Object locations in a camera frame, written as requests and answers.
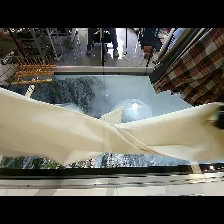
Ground person's legs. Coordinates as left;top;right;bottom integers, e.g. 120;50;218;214
85;27;120;58

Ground silver frame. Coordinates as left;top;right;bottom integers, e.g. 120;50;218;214
0;172;224;197

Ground cream pants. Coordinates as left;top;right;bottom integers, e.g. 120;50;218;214
0;87;224;167

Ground brown clothes hanger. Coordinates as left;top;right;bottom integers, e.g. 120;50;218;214
12;63;57;85

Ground checked shirt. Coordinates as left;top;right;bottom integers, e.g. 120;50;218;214
149;27;224;107

